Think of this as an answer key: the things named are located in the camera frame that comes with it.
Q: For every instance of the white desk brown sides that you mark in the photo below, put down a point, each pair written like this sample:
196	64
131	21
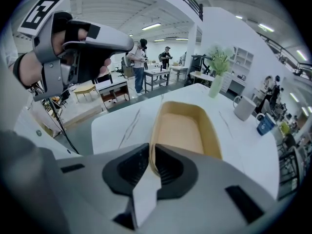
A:
113	91

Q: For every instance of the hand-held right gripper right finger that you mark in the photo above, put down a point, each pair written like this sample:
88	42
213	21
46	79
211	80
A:
214	191

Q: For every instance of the light wooden side table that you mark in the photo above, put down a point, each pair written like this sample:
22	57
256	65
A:
84	90

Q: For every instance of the pale grey mug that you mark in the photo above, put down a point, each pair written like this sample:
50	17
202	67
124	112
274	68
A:
243	108

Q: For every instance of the white desk black frame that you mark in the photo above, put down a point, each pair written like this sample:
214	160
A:
179	69
157	71

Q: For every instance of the white cabinet desk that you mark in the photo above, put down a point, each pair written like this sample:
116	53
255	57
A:
240	67

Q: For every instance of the person's left forearm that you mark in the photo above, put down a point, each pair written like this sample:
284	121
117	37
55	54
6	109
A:
30	67

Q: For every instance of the person's left hand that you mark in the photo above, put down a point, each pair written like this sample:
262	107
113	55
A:
90	64

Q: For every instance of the pale green vase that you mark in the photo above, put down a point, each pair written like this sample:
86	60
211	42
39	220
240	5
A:
215	86

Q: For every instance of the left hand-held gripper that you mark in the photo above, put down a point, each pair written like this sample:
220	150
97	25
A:
40	16

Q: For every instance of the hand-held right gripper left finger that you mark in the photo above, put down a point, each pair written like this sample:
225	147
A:
85	191

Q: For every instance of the blue striped mug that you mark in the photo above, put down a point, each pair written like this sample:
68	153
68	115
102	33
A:
266	125

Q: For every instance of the person's striped white shirt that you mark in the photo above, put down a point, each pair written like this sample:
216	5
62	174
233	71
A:
8	47

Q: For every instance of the white flower bouquet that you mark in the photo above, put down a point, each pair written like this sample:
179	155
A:
219	57

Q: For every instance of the black frame machine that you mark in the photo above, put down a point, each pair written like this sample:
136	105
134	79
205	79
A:
198	64

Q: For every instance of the black office chair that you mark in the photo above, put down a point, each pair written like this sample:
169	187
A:
120	67

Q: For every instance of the ceiling tube light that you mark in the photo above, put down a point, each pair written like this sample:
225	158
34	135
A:
151	26

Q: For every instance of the round white table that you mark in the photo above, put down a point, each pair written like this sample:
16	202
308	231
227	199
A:
202	75

